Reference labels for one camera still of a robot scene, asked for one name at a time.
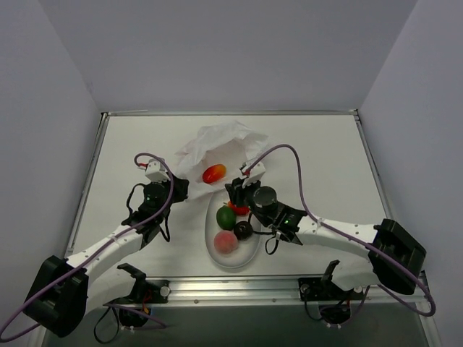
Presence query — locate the pink fake fruit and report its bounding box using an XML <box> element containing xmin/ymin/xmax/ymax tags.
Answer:
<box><xmin>213</xmin><ymin>231</ymin><xmax>239</xmax><ymax>254</ymax></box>

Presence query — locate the white oval plate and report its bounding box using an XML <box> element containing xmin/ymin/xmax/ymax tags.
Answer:
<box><xmin>205</xmin><ymin>191</ymin><xmax>261</xmax><ymax>269</ymax></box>

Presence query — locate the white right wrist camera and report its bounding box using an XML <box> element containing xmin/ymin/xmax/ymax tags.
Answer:
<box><xmin>239</xmin><ymin>158</ymin><xmax>266</xmax><ymax>188</ymax></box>

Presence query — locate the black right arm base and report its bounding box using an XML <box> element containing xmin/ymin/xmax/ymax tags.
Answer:
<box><xmin>297</xmin><ymin>260</ymin><xmax>370</xmax><ymax>330</ymax></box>

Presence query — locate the green fake lime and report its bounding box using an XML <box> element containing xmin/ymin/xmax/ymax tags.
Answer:
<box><xmin>216</xmin><ymin>206</ymin><xmax>237</xmax><ymax>231</ymax></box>

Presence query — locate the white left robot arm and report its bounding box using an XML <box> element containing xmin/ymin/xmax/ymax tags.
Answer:
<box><xmin>23</xmin><ymin>177</ymin><xmax>189</xmax><ymax>338</ymax></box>

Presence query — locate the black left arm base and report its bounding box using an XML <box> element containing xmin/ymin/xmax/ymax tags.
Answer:
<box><xmin>109</xmin><ymin>263</ymin><xmax>171</xmax><ymax>330</ymax></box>

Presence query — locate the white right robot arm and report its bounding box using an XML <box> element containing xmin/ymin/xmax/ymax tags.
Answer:
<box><xmin>225</xmin><ymin>178</ymin><xmax>426</xmax><ymax>299</ymax></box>

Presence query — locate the dark purple fake plum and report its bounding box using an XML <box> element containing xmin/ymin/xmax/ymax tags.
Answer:
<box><xmin>233</xmin><ymin>221</ymin><xmax>254</xmax><ymax>241</ymax></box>

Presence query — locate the red orange fake mango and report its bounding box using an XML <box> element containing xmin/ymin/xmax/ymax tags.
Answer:
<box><xmin>202</xmin><ymin>164</ymin><xmax>226</xmax><ymax>184</ymax></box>

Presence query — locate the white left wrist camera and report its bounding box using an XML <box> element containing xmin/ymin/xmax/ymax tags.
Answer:
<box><xmin>145</xmin><ymin>160</ymin><xmax>170</xmax><ymax>183</ymax></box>

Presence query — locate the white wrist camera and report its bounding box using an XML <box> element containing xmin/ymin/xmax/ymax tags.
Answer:
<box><xmin>239</xmin><ymin>158</ymin><xmax>266</xmax><ymax>188</ymax></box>
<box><xmin>145</xmin><ymin>160</ymin><xmax>170</xmax><ymax>183</ymax></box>

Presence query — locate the aluminium front rail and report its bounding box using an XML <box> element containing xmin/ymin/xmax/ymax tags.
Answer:
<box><xmin>35</xmin><ymin>273</ymin><xmax>432</xmax><ymax>309</ymax></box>

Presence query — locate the red fake fruit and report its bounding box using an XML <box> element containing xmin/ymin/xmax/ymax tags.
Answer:
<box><xmin>227</xmin><ymin>201</ymin><xmax>250</xmax><ymax>216</ymax></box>

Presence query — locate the white plastic bag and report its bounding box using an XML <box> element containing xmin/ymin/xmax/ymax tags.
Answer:
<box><xmin>174</xmin><ymin>121</ymin><xmax>268</xmax><ymax>200</ymax></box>

